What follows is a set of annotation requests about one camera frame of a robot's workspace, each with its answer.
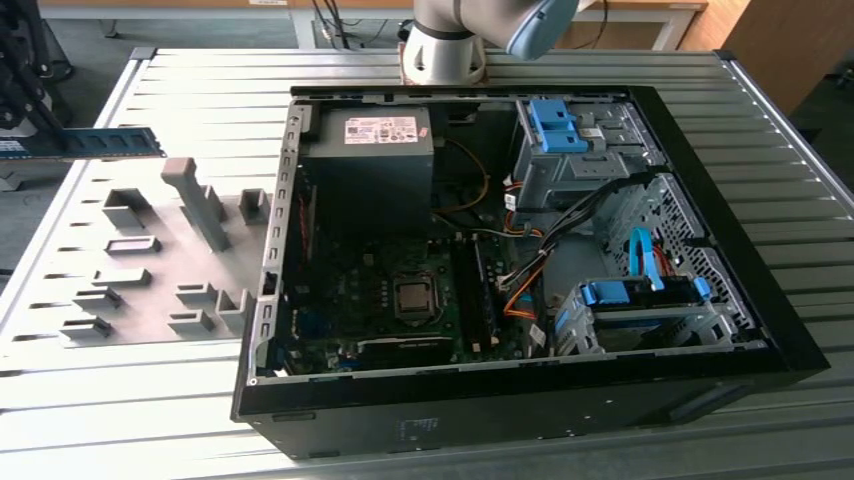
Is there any green motherboard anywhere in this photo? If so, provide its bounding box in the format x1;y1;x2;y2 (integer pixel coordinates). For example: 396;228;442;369
279;234;535;376

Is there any grey parts rack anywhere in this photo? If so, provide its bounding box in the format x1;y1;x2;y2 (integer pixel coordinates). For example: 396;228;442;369
0;157;275;351

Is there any black graphics card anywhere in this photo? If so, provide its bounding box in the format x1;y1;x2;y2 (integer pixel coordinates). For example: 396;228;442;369
346;337;462;372

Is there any blue RAM stick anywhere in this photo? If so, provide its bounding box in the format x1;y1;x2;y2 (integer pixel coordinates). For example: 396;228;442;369
0;127;168;161

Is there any brown wooden cabinet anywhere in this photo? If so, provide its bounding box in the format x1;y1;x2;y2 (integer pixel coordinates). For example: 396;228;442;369
723;0;854;117

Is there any orange flat cable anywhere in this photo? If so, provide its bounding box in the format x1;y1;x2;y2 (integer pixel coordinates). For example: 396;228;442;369
502;293;537;320

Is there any blue disk carrier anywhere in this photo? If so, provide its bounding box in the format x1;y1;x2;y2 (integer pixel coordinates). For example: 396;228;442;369
530;99;594;154
578;278;710;307

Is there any black cable bundle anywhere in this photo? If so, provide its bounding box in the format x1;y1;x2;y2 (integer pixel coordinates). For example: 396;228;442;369
496;172;653;292

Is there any yellow wire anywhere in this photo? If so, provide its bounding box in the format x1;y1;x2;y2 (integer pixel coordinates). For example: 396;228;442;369
431;138;494;217

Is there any blue flat data cable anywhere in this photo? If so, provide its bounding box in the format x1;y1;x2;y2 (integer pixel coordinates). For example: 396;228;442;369
629;227;667;292

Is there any black PC case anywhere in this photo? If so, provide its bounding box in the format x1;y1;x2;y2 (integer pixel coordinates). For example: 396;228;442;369
230;84;833;461

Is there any silver CPU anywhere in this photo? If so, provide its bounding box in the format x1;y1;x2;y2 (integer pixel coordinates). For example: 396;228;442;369
398;284;435;314

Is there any grey power supply unit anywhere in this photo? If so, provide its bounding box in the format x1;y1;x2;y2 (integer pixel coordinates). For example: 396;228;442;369
303;105;439;236

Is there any CPU socket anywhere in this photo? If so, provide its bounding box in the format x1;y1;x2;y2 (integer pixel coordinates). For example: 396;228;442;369
388;272;447;325

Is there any twisted red black wire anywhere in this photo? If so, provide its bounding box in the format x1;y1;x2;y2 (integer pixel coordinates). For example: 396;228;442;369
298;192;316;262

